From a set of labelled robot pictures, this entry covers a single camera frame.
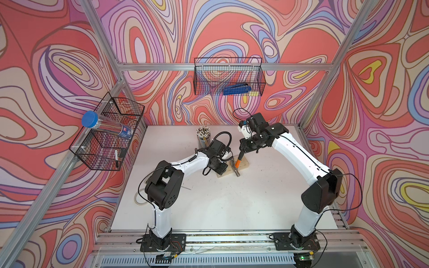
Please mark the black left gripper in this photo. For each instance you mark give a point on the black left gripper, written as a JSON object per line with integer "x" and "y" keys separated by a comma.
{"x": 222, "y": 169}

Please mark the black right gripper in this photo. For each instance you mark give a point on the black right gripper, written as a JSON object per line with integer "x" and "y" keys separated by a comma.
{"x": 245, "y": 148}

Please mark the claw hammer orange black handle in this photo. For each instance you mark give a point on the claw hammer orange black handle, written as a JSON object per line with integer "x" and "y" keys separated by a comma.
{"x": 235, "y": 163}

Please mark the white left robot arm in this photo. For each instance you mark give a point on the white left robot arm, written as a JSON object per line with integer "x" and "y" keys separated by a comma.
{"x": 164, "y": 184}

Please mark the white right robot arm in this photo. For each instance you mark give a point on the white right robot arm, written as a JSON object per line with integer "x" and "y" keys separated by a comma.
{"x": 323, "y": 182}

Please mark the cup of coloured pencils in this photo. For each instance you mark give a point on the cup of coloured pencils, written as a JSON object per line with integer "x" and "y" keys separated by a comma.
{"x": 203, "y": 136}

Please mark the blue tool in basket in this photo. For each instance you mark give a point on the blue tool in basket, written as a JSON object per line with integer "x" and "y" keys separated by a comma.
{"x": 239, "y": 88}

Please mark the white tape roll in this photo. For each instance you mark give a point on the white tape roll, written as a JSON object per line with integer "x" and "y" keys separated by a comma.
{"x": 139, "y": 199}

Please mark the clear tube with blue cap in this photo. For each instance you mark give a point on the clear tube with blue cap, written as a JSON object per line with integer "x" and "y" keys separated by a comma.
{"x": 104, "y": 124}

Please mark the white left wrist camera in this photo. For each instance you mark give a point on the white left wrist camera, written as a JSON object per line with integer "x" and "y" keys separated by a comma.
{"x": 228, "y": 155}

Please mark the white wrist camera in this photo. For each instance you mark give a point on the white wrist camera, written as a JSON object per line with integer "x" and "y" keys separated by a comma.
{"x": 228, "y": 155}
{"x": 245, "y": 128}

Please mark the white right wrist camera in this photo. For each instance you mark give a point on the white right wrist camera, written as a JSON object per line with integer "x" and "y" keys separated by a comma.
{"x": 245, "y": 128}

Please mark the black wire basket back wall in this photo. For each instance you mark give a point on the black wire basket back wall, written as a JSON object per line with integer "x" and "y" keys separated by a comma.
{"x": 213, "y": 74}

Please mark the black wire basket wall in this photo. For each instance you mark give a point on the black wire basket wall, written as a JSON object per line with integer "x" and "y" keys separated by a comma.
{"x": 96, "y": 150}
{"x": 213, "y": 74}

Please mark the black wire basket left wall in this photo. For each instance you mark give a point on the black wire basket left wall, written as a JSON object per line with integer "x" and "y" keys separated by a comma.
{"x": 96, "y": 150}

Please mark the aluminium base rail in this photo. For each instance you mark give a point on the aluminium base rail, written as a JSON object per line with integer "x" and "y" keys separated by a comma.
{"x": 234, "y": 249}

